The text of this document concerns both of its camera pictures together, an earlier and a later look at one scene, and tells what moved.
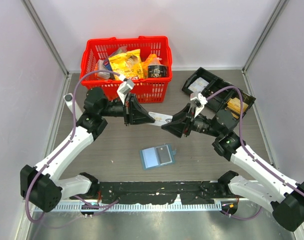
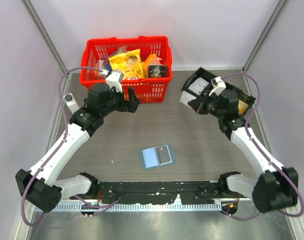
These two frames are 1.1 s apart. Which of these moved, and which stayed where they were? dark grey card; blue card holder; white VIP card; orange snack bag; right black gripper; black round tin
Moved: right black gripper; white VIP card
Stayed: blue card holder; dark grey card; orange snack bag; black round tin
